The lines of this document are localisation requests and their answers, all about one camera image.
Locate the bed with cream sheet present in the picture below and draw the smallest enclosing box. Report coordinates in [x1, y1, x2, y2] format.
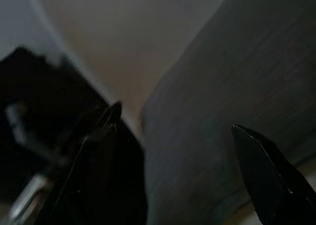
[34, 0, 316, 225]

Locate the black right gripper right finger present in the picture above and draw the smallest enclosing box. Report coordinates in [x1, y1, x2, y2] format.
[231, 124, 316, 225]

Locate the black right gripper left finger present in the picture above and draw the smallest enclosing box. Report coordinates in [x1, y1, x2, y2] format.
[41, 101, 148, 225]

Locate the grey pillow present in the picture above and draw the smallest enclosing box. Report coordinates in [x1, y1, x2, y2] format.
[139, 0, 316, 225]

